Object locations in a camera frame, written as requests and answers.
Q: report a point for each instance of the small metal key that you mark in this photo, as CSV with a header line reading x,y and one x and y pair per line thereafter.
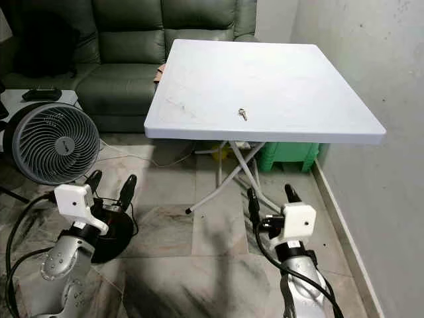
x,y
242,113

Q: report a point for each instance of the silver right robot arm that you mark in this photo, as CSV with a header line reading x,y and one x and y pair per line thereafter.
x,y
301,281

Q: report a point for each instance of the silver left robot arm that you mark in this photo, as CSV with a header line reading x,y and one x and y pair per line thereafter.
x,y
63,265

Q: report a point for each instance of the green plastic crate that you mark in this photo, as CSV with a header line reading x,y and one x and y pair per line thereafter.
x,y
288,156

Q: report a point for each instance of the grey round floor fan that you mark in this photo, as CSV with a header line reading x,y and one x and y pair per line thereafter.
x,y
50,146

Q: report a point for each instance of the yellow object under table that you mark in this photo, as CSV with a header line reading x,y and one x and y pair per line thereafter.
x,y
219,154

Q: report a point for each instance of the black remote control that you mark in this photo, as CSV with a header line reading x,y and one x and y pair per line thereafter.
x,y
41,95

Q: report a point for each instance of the low grey side table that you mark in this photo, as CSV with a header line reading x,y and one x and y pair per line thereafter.
x,y
14,99

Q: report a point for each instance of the white folding table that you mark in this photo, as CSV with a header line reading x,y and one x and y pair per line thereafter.
x,y
265,79

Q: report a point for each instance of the brown cardboard piece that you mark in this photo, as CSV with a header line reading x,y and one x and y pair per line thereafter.
x,y
159,73

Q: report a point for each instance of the green leather sofa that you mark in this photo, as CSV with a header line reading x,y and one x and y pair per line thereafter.
x,y
126,46

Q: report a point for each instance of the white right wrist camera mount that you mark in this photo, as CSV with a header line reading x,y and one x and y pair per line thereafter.
x,y
298,222

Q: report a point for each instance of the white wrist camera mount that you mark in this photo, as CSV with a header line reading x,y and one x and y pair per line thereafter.
x,y
73,199
298,222

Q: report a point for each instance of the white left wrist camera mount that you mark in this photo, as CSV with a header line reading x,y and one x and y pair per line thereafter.
x,y
73,199

